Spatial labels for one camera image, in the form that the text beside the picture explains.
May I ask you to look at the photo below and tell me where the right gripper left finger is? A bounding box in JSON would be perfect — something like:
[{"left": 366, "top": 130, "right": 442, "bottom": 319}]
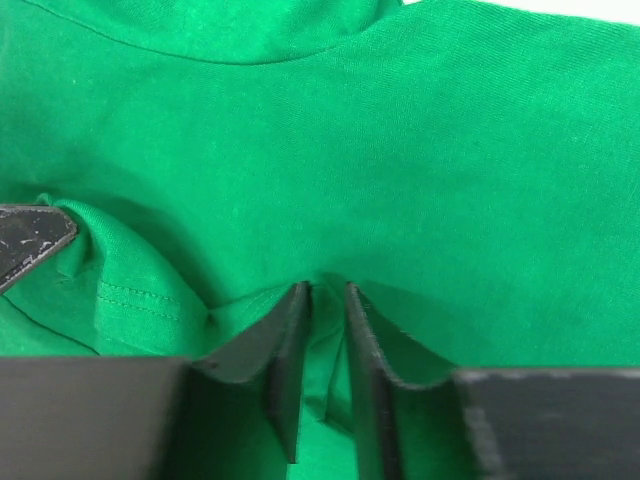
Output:
[{"left": 1, "top": 282, "right": 311, "bottom": 479}]

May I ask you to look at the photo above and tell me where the green t shirt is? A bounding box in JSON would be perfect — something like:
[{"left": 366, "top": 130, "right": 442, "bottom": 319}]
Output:
[{"left": 1, "top": 1, "right": 639, "bottom": 479}]

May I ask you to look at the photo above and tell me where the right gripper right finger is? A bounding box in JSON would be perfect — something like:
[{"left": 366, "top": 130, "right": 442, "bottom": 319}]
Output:
[{"left": 345, "top": 283, "right": 639, "bottom": 479}]

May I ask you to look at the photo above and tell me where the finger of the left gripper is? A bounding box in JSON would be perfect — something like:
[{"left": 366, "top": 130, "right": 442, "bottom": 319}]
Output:
[{"left": 1, "top": 204, "right": 78, "bottom": 294}]

